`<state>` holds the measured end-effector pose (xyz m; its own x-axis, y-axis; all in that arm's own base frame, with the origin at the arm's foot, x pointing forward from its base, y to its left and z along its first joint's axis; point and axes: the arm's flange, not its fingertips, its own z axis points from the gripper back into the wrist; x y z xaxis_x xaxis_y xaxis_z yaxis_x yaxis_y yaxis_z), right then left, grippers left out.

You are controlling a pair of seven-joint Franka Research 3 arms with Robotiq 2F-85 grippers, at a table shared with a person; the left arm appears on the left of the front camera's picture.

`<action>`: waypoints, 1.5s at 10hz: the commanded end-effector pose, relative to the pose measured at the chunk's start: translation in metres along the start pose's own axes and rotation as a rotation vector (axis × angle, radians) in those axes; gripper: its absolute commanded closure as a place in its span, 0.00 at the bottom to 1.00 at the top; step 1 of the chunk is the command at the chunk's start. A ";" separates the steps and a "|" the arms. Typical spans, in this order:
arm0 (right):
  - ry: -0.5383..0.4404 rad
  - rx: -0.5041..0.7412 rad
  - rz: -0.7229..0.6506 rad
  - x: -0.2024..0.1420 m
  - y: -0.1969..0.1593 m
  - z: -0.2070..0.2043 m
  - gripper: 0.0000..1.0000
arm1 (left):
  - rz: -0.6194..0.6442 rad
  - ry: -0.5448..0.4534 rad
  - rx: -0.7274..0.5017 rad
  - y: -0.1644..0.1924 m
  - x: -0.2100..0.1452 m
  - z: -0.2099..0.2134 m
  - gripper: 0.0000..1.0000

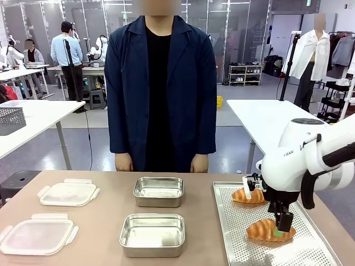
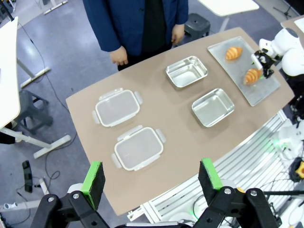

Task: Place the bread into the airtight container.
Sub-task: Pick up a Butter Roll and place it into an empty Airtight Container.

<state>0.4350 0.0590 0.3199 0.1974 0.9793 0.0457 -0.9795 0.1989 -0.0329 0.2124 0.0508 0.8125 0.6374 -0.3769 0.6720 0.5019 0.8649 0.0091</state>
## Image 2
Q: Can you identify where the person's right hand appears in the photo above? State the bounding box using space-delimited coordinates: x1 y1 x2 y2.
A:
110 46 129 66

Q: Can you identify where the black rod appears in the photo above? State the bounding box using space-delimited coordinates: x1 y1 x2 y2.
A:
263 189 304 197

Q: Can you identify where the golden croissant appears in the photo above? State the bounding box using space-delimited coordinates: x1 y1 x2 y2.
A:
243 68 263 86
225 46 244 61

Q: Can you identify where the grey metal baking tray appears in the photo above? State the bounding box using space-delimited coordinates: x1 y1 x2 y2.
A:
207 36 281 107

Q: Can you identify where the person's left forearm blue sleeve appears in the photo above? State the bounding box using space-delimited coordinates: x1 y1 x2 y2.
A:
175 0 190 26

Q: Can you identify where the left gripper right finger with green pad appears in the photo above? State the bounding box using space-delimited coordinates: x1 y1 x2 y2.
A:
193 158 283 228

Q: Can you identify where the steel rectangular container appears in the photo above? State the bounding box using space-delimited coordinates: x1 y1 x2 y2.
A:
191 88 236 128
165 56 209 89

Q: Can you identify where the black floor cable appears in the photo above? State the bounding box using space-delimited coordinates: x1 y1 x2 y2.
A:
18 21 79 181

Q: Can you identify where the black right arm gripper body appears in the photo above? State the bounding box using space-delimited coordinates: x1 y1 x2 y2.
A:
257 50 276 72

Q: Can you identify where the white table top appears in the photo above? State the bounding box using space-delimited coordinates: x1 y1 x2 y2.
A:
198 0 260 17

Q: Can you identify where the white desk leg with foot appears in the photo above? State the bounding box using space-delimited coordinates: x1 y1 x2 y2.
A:
1 127 72 160
16 57 51 89

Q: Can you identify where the person's right forearm blue sleeve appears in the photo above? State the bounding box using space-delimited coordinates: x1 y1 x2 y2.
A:
83 0 122 52

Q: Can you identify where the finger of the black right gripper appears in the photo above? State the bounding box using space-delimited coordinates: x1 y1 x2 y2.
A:
262 67 274 80

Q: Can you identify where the white desk top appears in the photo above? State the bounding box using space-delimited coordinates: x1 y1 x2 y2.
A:
0 16 20 130

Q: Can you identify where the clear clip-lock container lid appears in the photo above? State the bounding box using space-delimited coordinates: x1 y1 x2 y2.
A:
92 87 144 127
111 125 167 172

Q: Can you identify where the person's left hand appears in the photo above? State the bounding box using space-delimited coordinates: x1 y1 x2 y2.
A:
171 23 185 46

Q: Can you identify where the yellow emergency stop button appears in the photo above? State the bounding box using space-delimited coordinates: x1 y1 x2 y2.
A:
295 161 304 182

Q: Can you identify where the white table foot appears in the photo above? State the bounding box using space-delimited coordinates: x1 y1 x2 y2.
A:
43 0 68 15

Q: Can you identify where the black tripod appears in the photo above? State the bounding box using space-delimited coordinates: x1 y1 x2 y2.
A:
272 0 295 20

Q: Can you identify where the person in blue jacket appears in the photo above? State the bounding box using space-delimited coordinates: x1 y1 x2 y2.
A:
82 0 190 72

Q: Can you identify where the grey plastic stool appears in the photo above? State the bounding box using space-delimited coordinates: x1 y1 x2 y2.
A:
184 13 211 38
13 90 54 135

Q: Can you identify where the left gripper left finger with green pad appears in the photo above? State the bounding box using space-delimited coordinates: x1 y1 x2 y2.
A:
30 161 110 228

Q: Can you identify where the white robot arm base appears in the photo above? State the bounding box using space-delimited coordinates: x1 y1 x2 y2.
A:
276 125 304 160

